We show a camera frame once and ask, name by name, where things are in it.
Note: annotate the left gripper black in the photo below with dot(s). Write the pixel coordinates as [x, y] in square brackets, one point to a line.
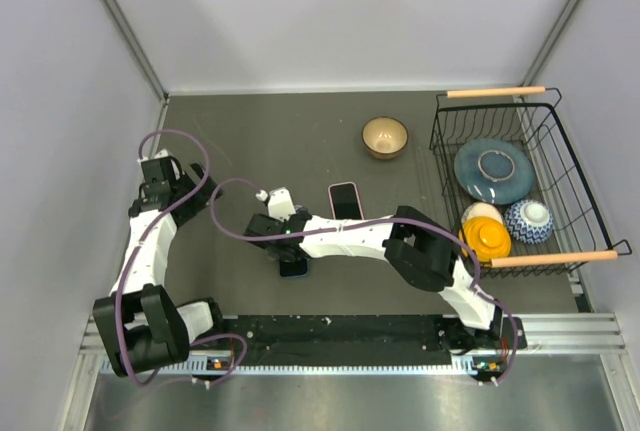
[201, 199]

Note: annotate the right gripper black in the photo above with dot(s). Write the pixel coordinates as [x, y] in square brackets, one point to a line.
[301, 211]

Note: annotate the pink phone case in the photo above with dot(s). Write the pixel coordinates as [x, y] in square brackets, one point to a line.
[346, 201]

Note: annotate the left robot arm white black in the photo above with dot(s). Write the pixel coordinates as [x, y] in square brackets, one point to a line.
[140, 327]

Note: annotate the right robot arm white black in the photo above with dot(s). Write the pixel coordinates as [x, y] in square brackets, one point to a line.
[424, 254]

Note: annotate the tan ceramic bowl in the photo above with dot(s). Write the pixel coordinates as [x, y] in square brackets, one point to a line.
[384, 138]

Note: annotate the yellow bowl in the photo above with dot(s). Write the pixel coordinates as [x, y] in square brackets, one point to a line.
[488, 238]

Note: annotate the blue ceramic plate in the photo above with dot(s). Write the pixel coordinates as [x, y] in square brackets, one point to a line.
[494, 171]

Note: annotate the blue white patterned bowl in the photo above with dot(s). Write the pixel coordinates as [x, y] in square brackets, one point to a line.
[529, 221]

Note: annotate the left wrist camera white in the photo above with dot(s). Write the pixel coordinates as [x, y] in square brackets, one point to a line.
[164, 153]

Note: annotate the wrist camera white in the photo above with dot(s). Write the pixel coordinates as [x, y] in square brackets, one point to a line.
[278, 203]
[164, 153]

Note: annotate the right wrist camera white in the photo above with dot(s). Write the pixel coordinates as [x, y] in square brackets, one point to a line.
[278, 203]

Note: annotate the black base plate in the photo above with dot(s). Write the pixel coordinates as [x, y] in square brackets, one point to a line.
[363, 340]

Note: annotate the black wire basket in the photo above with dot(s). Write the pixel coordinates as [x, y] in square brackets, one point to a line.
[533, 127]

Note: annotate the aluminium rail frame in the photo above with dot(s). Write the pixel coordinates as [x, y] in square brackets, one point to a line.
[407, 372]

